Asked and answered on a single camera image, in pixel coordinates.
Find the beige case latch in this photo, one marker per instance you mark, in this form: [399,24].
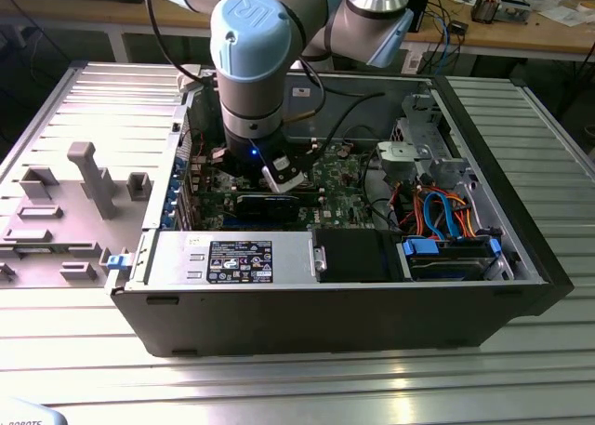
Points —
[188,83]

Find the silver metal drive cage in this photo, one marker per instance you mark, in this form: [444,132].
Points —
[418,150]

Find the open black PC case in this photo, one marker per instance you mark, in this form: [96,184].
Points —
[325,322]

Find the black drive bay cover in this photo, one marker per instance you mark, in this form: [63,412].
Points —
[358,255]

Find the wooden workbench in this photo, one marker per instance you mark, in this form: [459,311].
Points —
[93,11]

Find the black graphics card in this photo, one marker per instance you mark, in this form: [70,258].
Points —
[267,209]

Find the white papers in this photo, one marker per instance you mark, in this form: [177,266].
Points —
[562,16]

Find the metal heat sink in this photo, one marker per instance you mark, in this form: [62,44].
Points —
[485,9]

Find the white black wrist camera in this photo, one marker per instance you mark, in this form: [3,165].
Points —
[283,183]

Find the blue card retainer strip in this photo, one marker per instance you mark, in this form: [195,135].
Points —
[173,197]

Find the hard disk in blue carrier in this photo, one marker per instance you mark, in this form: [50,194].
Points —
[446,267]

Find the green motherboard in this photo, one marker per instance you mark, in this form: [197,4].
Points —
[344,197]

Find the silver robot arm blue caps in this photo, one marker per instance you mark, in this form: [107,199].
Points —
[251,90]

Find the grey metal device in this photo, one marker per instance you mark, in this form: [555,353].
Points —
[513,11]

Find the grey parts rack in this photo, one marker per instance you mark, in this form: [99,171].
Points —
[97,183]

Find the blue case clip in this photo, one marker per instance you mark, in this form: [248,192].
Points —
[116,262]

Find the small black tower box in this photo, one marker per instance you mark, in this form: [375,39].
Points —
[424,6]

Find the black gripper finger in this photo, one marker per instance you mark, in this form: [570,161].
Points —
[307,156]
[218,156]

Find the white device with print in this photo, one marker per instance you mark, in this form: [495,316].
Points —
[23,413]

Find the small black adapter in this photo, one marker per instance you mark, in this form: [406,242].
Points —
[458,27]

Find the silver power supply with label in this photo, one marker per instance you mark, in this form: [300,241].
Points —
[288,257]

